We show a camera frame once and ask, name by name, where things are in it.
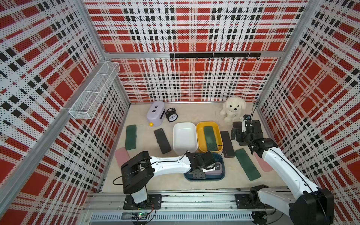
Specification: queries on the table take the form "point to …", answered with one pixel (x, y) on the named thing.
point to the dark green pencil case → (131, 137)
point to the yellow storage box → (202, 146)
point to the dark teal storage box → (217, 157)
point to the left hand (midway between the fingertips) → (201, 164)
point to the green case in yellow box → (210, 139)
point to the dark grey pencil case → (162, 141)
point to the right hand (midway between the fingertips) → (241, 131)
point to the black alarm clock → (171, 115)
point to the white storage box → (184, 138)
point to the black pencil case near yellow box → (228, 150)
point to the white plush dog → (232, 109)
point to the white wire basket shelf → (86, 105)
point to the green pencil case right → (247, 165)
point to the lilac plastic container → (156, 113)
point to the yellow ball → (151, 124)
